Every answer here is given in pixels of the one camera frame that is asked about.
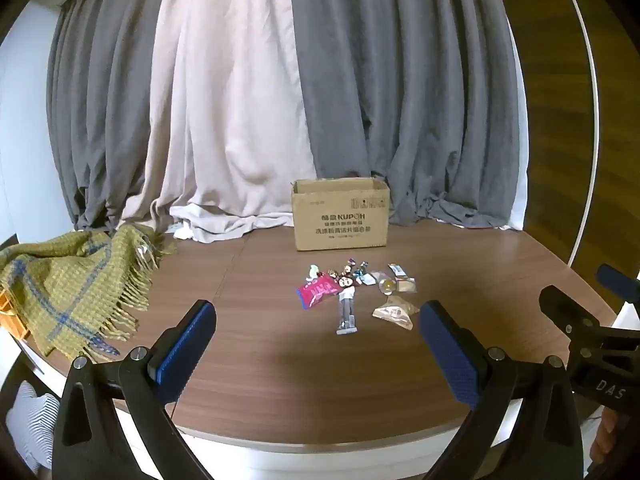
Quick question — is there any pink snack packet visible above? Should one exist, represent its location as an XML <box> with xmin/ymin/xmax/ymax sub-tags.
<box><xmin>297</xmin><ymin>280</ymin><xmax>337</xmax><ymax>311</ymax></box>

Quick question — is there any white sheer curtain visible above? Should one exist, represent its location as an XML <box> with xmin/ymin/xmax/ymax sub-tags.
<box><xmin>170</xmin><ymin>204</ymin><xmax>296</xmax><ymax>244</ymax></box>

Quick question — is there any brown cardboard box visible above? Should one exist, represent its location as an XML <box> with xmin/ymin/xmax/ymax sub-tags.
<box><xmin>291</xmin><ymin>177</ymin><xmax>391</xmax><ymax>252</ymax></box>

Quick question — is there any grey curtain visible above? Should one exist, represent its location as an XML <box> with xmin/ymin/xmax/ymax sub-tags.
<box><xmin>47</xmin><ymin>0</ymin><xmax>176</xmax><ymax>231</ymax></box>
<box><xmin>287</xmin><ymin>0</ymin><xmax>523</xmax><ymax>228</ymax></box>

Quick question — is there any yellow plaid fringed blanket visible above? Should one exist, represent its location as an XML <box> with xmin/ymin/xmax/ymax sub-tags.
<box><xmin>0</xmin><ymin>224</ymin><xmax>176</xmax><ymax>361</ymax></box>

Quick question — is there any white striped cloth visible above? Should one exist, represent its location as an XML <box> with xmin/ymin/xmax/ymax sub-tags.
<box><xmin>4</xmin><ymin>382</ymin><xmax>62</xmax><ymax>477</ymax></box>

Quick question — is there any person's right hand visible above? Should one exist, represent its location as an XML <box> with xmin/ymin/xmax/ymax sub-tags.
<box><xmin>590</xmin><ymin>407</ymin><xmax>626</xmax><ymax>466</ymax></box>

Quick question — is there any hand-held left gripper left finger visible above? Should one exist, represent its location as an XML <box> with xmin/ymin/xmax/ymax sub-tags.
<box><xmin>52</xmin><ymin>300</ymin><xmax>217</xmax><ymax>480</ymax></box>

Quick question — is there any white hoop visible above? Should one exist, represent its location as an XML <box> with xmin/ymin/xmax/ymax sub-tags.
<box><xmin>550</xmin><ymin>0</ymin><xmax>601</xmax><ymax>267</ymax></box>

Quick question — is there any orange box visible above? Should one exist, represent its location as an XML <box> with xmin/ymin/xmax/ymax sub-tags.
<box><xmin>0</xmin><ymin>285</ymin><xmax>27</xmax><ymax>342</ymax></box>

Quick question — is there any crinkled beige snack packet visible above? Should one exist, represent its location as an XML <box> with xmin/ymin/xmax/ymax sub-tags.
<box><xmin>372</xmin><ymin>296</ymin><xmax>419</xmax><ymax>331</ymax></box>

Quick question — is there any beige curtain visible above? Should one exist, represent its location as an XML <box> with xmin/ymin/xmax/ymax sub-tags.
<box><xmin>122</xmin><ymin>0</ymin><xmax>321</xmax><ymax>233</ymax></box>

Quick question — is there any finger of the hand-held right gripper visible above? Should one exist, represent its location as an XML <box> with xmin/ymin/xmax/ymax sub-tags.
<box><xmin>596</xmin><ymin>264</ymin><xmax>640</xmax><ymax>306</ymax></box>
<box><xmin>539</xmin><ymin>285</ymin><xmax>601</xmax><ymax>356</ymax></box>

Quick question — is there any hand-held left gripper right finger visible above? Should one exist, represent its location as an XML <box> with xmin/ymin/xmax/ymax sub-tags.
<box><xmin>419</xmin><ymin>300</ymin><xmax>586</xmax><ymax>480</ymax></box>

